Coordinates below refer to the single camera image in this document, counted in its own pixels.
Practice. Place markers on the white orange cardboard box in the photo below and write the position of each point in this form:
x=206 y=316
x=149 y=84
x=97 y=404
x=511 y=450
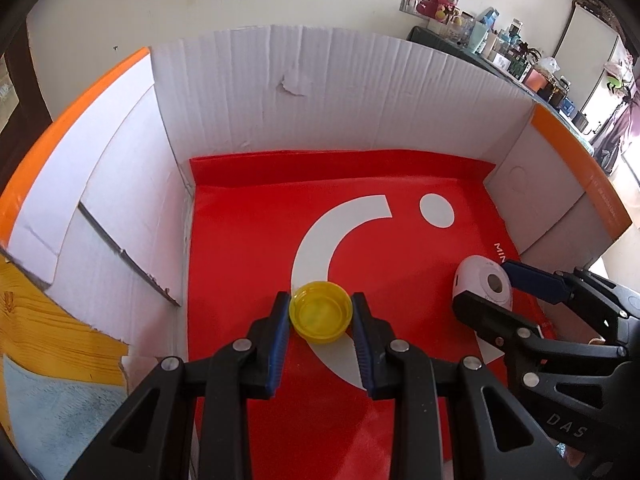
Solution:
x=98 y=210

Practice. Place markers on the white pink round device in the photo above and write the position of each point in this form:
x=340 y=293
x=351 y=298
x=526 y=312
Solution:
x=485 y=278

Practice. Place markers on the pink plush rabbit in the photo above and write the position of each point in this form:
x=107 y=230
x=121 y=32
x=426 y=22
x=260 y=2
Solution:
x=438 y=10

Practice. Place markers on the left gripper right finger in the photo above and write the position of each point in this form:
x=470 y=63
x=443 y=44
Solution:
x=392 y=369

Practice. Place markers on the red paper liner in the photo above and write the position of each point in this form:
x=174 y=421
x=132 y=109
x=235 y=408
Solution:
x=392 y=224

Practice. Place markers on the light blue towel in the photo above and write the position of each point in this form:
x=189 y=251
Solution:
x=54 y=420

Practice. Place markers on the white refrigerator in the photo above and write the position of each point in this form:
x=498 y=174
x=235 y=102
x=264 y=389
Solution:
x=587 y=44

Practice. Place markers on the pink curtain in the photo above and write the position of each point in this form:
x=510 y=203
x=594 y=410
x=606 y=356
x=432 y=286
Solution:
x=618 y=128

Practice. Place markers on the yellow plastic cap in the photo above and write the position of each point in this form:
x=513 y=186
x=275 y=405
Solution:
x=320 y=312

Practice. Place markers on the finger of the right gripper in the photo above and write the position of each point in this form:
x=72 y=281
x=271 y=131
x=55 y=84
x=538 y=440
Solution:
x=508 y=331
x=543 y=285

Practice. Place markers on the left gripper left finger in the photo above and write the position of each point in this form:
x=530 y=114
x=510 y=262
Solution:
x=250 y=368

